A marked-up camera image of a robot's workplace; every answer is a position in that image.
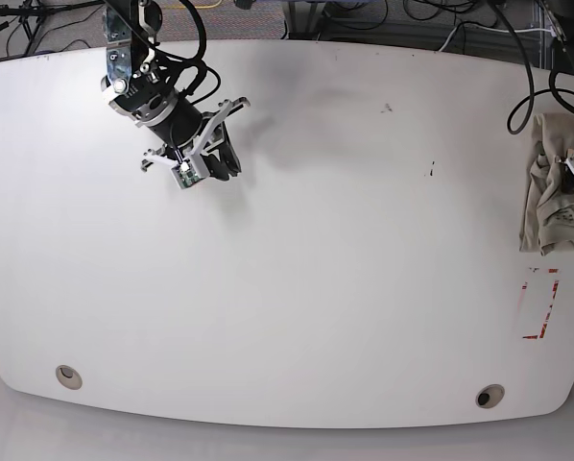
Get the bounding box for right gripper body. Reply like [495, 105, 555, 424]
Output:
[140, 95, 250, 172]

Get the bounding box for beige T-shirt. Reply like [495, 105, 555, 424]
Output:
[519, 113, 574, 255]

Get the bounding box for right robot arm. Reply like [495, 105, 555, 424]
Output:
[101, 1, 250, 189]

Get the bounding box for red tape rectangle marking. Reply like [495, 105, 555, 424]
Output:
[516, 267, 560, 340]

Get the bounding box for black tripod stand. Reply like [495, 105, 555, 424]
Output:
[0, 1, 104, 57]

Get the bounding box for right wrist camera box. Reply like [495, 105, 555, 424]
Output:
[171, 160, 203, 190]

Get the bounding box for white cable on floor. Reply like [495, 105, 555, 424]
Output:
[436, 22, 555, 53]

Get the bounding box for right table cable grommet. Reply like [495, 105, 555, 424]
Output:
[475, 384, 505, 409]

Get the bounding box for table cable grommet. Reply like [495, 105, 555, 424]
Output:
[56, 365, 83, 391]
[475, 384, 505, 409]

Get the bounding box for left table cable grommet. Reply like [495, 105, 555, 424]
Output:
[56, 365, 83, 391]

